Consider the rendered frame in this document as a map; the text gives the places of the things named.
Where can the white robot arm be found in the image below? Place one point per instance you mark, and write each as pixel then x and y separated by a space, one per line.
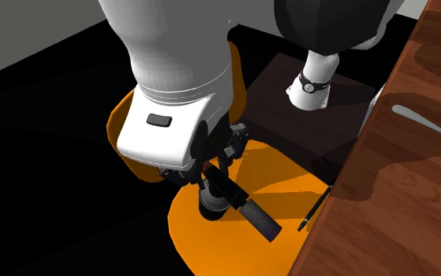
pixel 174 49

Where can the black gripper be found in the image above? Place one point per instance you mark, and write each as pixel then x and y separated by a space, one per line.
pixel 212 141

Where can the dark robot stand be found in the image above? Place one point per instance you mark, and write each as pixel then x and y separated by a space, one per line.
pixel 300 126

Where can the grey cutlery piece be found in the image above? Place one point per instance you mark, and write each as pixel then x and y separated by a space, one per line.
pixel 422 121

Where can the black pen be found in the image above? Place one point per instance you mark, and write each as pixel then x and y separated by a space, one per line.
pixel 313 209

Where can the brown wooden table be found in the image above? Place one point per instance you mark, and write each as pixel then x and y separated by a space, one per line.
pixel 395 198

